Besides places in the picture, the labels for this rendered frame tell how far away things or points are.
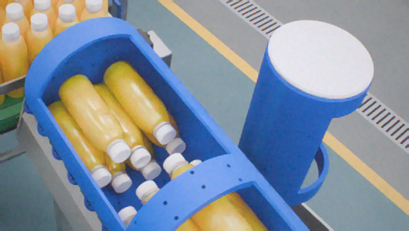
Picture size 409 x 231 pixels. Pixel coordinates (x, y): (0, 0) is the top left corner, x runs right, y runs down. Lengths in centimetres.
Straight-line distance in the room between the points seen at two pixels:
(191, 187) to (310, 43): 70
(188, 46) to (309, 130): 156
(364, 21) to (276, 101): 203
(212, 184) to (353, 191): 170
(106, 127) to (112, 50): 23
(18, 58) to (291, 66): 65
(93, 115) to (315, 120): 59
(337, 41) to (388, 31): 189
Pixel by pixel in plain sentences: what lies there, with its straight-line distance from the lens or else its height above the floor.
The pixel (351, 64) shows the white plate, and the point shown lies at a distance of 155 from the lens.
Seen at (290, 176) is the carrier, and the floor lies 71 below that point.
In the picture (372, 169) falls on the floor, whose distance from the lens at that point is 274.
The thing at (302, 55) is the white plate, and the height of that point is 104.
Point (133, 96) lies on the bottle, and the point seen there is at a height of 113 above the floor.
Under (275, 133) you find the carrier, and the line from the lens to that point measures 157.
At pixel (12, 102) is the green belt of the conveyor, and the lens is 152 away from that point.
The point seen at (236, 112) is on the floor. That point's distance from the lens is 274.
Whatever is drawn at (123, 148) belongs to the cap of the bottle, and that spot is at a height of 113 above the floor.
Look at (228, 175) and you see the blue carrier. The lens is 99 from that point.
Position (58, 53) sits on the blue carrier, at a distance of 118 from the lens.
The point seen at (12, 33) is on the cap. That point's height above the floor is 110.
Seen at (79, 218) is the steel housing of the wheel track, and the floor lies 88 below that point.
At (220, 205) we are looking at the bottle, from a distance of 100.
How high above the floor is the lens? 203
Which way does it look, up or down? 48 degrees down
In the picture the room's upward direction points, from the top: 11 degrees clockwise
